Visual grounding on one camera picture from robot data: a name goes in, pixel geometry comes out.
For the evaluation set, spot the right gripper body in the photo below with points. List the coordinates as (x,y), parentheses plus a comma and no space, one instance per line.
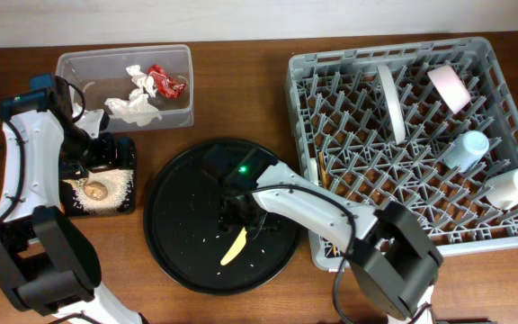
(229,217)

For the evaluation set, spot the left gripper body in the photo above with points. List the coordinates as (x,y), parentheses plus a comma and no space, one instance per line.
(79,151)

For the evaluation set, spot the yellow plastic knife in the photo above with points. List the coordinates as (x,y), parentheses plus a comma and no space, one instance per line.
(237,246)

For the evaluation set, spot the brown walnut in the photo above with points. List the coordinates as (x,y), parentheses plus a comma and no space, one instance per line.
(95,190)

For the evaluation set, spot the white tissue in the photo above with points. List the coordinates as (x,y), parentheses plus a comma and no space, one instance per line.
(136,109)

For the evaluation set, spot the small tissue piece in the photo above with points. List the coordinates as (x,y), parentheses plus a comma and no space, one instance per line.
(141,80)

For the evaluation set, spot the wooden chopstick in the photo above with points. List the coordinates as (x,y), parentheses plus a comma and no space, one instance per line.
(322,169)

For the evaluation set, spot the red snack wrapper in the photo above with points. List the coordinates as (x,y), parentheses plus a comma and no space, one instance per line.
(166,85)

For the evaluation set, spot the grey plate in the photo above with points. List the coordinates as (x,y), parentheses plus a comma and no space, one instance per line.
(392,102)

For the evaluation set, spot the light blue plastic cup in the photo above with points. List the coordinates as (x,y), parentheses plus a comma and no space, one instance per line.
(467,150)

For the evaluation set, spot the pink bowl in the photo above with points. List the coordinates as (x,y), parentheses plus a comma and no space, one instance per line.
(450,88)

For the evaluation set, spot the white cup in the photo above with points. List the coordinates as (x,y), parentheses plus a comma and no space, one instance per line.
(503,193)

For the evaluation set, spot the white plastic fork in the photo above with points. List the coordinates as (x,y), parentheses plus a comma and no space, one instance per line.
(315,171)

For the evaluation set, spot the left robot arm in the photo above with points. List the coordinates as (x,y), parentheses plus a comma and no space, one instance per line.
(47,264)

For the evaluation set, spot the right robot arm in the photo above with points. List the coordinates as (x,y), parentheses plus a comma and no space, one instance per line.
(393,260)

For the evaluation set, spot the clear plastic waste bin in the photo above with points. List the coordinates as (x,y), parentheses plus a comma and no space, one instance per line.
(101,74)

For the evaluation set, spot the grey dishwasher rack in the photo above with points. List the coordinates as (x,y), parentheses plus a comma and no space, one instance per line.
(336,105)

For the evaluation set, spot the black rectangular tray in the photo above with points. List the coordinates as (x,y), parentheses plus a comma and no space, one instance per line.
(67,198)

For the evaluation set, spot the round black serving tray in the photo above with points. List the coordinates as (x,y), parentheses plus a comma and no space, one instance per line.
(189,227)

